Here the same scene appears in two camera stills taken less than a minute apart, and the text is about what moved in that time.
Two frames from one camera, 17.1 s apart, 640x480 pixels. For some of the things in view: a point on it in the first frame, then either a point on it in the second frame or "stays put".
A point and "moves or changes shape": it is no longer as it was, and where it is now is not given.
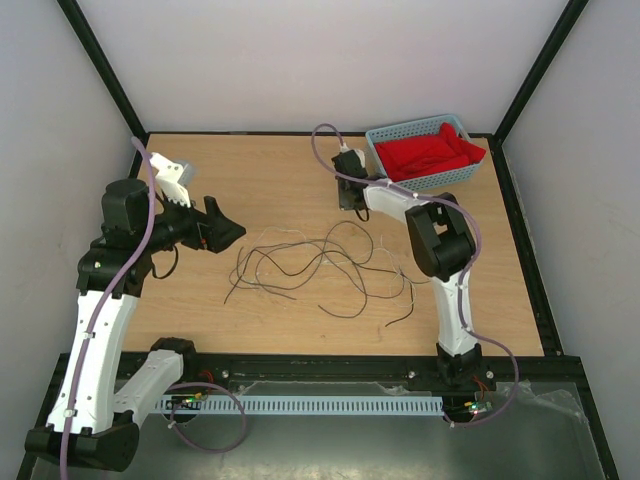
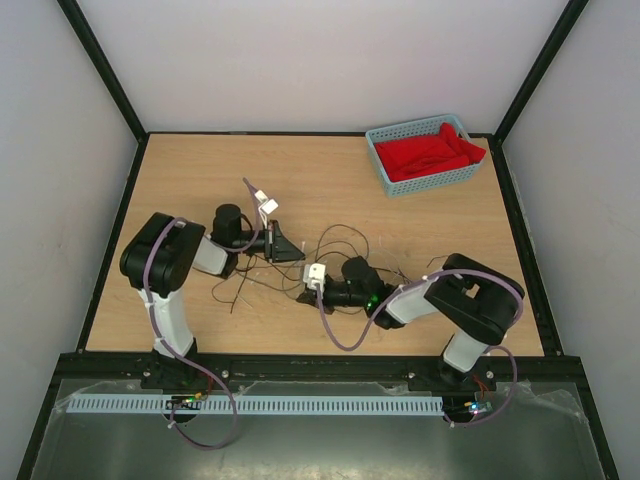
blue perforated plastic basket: x=416 y=128 stays put
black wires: x=287 y=256 moves or changes shape
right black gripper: x=344 y=203 → x=308 y=297
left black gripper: x=210 y=230 → x=277 y=247
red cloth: x=406 y=158 stays put
